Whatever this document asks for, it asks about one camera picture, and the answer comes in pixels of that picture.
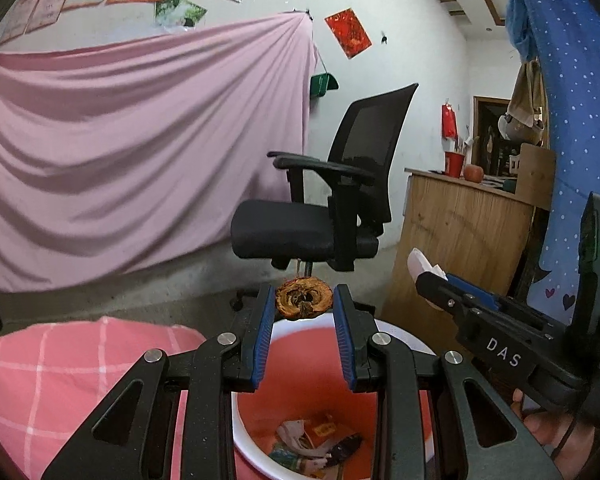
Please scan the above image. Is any green printed wrapper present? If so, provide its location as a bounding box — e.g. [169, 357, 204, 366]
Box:
[268, 419, 332, 478]

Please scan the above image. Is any dried brown fruit peel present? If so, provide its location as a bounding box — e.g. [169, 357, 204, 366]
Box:
[275, 276, 334, 321]

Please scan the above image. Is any red paper cup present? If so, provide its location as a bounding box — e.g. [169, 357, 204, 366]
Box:
[297, 414, 364, 467]

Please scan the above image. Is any white peanut shell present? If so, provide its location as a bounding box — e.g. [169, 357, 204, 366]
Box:
[406, 248, 451, 311]

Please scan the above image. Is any red and white trash bin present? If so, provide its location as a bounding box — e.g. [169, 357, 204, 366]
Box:
[230, 314, 438, 480]

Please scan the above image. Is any person's right hand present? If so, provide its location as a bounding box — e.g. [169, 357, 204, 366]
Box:
[510, 389, 595, 479]

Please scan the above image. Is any pink checked tablecloth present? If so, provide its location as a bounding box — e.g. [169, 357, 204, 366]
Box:
[0, 316, 204, 479]

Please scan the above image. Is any wooden cabinet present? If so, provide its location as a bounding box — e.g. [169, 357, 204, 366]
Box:
[380, 144, 556, 353]

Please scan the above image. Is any orange fruit on cabinet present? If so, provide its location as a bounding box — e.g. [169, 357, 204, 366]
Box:
[463, 164, 484, 184]

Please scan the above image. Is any red cup on cabinet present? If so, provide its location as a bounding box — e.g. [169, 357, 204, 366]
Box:
[444, 152, 465, 179]

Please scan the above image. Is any black office chair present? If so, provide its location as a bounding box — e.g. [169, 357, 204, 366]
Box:
[230, 82, 418, 275]

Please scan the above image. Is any pink hanging sheet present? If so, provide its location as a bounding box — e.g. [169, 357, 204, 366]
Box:
[0, 13, 316, 292]

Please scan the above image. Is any blue dotted curtain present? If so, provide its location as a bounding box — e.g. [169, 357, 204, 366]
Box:
[524, 0, 600, 324]

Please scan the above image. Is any green dustpan on wall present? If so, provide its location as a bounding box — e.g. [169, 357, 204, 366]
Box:
[310, 73, 339, 100]

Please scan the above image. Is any red paper wall poster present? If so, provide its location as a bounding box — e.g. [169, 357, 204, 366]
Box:
[325, 8, 372, 60]

